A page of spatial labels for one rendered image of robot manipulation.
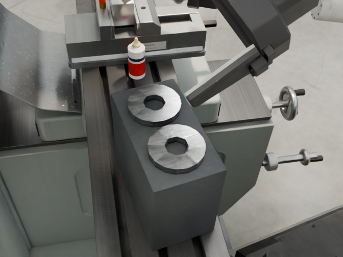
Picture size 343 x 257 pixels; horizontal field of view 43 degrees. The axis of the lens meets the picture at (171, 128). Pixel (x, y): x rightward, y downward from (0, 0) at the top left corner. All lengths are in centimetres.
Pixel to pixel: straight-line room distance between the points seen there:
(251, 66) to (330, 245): 99
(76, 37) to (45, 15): 194
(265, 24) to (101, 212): 60
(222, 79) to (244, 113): 99
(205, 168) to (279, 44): 37
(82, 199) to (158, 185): 82
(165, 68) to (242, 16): 80
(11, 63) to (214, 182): 65
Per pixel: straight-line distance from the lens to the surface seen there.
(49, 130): 119
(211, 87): 32
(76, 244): 165
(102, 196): 86
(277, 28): 32
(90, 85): 107
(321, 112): 247
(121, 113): 73
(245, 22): 31
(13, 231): 149
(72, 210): 148
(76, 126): 118
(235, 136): 131
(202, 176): 66
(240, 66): 31
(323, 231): 129
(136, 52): 102
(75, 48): 109
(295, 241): 125
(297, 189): 209
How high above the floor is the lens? 165
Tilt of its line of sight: 48 degrees down
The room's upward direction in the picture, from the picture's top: 3 degrees clockwise
